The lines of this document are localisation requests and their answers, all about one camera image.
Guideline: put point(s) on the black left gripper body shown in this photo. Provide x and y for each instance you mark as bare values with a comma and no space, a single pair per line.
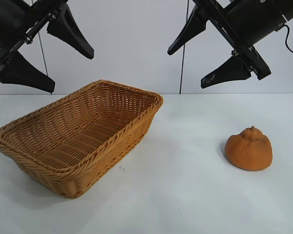
7,22

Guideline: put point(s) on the orange-brown lumpy bread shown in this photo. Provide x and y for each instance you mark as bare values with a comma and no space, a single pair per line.
249,153

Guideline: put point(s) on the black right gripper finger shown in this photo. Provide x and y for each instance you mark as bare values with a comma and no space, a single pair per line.
229,73
190,31

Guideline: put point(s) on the woven wicker basket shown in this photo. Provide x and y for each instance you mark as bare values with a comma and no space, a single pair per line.
75,136

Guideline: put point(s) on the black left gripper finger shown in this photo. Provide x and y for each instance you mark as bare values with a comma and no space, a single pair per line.
68,31
24,75

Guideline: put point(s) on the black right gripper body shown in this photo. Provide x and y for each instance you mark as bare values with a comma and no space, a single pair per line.
254,19

